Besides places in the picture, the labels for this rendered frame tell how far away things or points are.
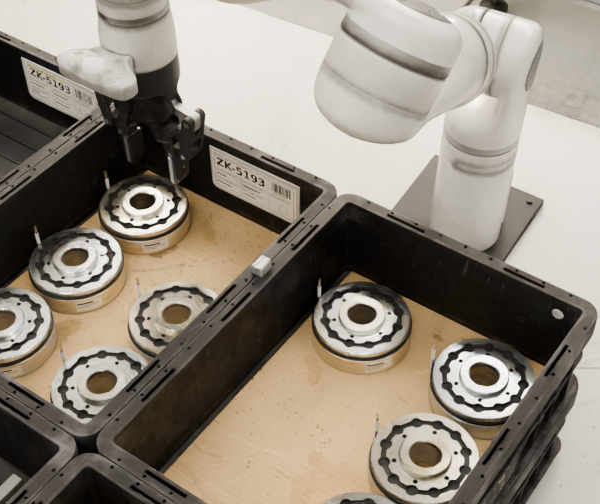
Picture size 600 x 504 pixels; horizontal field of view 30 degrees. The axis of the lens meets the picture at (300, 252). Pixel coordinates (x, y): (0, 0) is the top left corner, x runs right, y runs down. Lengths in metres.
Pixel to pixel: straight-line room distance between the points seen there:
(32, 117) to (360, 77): 0.74
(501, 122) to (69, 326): 0.53
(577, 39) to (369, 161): 1.60
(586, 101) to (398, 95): 2.08
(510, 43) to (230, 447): 0.52
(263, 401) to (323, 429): 0.07
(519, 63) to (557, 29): 1.91
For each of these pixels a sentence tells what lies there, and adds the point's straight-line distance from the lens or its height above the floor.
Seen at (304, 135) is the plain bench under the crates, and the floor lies 0.70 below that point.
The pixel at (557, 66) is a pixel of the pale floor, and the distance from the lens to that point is 3.00.
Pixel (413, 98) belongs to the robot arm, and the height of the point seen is 1.22.
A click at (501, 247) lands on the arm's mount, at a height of 0.71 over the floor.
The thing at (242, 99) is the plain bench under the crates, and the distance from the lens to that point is 1.69.
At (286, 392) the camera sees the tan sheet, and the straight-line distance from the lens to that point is 1.13.
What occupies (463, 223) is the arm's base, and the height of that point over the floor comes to 0.76.
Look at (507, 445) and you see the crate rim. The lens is 0.98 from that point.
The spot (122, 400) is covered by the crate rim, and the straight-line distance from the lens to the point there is 1.01.
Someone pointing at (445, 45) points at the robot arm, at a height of 1.25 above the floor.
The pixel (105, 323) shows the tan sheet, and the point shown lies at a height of 0.83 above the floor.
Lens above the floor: 1.73
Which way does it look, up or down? 45 degrees down
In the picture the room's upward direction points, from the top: 1 degrees counter-clockwise
